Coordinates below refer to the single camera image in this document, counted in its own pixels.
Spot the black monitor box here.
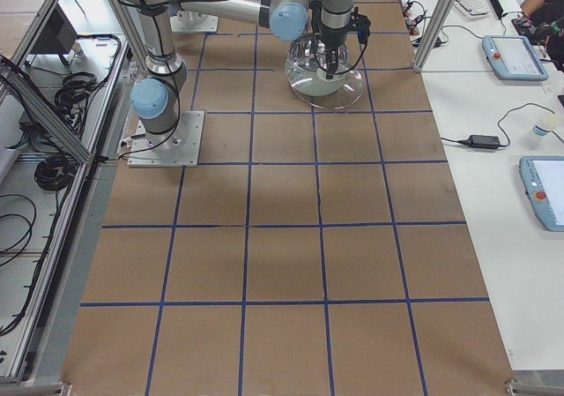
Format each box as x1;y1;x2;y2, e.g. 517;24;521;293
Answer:
30;4;78;55

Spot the aluminium frame rail left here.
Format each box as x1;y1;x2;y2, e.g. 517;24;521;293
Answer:
1;56;93;164

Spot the upper teach pendant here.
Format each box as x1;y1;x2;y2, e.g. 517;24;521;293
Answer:
481;35;549;81

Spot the black phone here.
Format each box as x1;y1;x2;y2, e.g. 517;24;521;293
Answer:
488;0;504;19

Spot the coiled black cable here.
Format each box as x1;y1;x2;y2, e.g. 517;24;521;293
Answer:
54;71;111;119
33;153;77;193

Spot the coiled black cable upper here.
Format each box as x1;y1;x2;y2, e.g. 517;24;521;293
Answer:
54;71;111;119

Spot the person at desk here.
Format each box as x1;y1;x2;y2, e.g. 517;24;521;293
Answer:
521;0;563;71

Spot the teach pendant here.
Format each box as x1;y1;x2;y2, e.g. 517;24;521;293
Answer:
519;156;563;232
481;35;549;81

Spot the black power adapter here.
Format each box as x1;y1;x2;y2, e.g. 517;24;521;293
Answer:
457;135;501;150

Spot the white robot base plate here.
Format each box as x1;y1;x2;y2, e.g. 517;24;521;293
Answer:
127;110;205;168

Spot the white paper cup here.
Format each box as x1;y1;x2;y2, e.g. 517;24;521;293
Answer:
532;114;560;137

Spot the lower teach pendant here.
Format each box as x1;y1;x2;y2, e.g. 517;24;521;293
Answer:
519;156;563;232

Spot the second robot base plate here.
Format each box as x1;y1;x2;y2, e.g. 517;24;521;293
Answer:
170;11;219;34

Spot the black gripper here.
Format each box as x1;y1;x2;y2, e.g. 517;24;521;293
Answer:
309;25;348;79

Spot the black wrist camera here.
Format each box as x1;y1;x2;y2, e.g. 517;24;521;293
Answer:
352;13;371;45

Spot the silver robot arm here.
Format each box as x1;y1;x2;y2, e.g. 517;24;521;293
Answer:
118;0;362;136

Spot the aluminium frame post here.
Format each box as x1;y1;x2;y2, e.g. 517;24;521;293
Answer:
413;0;455;72

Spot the coiled black cable lower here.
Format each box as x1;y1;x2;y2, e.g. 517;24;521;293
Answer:
33;153;77;193

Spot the glass pot lid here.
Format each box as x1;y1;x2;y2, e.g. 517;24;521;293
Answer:
285;56;363;110

